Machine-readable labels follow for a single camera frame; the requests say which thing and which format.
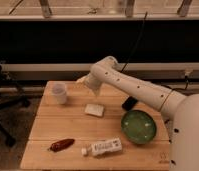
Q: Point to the red chili pepper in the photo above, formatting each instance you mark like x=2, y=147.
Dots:
x=61, y=145

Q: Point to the white wall plug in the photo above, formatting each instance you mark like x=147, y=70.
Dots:
x=187, y=72

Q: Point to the small black object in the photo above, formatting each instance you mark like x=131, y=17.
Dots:
x=129, y=103

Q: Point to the green bowl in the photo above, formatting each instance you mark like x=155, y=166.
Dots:
x=138, y=126

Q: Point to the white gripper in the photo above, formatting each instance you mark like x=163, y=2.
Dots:
x=92, y=83

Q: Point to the white sponge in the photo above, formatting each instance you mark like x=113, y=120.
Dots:
x=94, y=109

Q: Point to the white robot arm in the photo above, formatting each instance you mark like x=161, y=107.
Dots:
x=182, y=109

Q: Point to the white tube with cap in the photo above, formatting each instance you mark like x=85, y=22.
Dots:
x=103, y=147

